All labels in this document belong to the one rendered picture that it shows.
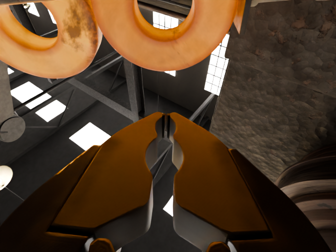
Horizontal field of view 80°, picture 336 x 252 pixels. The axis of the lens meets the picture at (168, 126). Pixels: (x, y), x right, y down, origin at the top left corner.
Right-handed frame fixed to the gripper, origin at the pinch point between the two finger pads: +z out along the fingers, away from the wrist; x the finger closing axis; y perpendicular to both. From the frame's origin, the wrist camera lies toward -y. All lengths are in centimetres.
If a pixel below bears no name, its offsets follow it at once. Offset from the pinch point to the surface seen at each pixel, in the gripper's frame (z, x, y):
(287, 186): 21.5, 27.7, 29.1
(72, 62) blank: 15.5, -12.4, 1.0
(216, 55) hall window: 734, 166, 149
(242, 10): 11.9, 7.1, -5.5
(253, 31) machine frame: 32.4, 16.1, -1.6
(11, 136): 189, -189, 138
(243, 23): 11.8, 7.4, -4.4
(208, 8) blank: 13.5, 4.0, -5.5
